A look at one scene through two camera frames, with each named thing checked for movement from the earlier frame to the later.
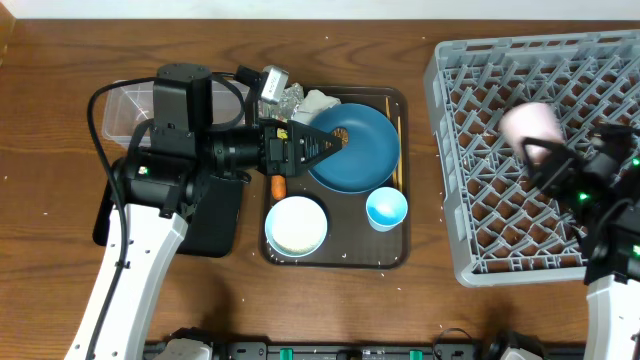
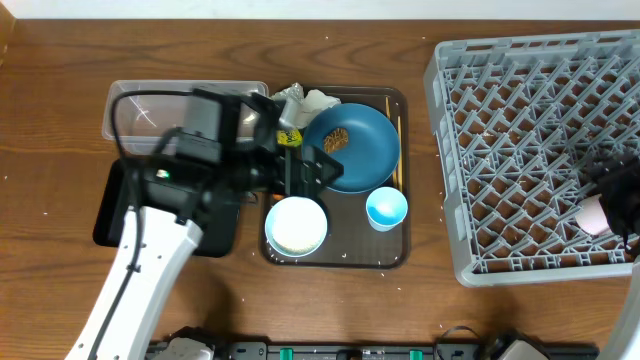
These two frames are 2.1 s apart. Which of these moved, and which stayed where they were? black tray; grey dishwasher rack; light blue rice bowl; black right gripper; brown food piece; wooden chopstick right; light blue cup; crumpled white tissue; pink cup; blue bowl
Moved: pink cup; black right gripper
Stayed: light blue cup; black tray; wooden chopstick right; light blue rice bowl; brown food piece; grey dishwasher rack; blue bowl; crumpled white tissue
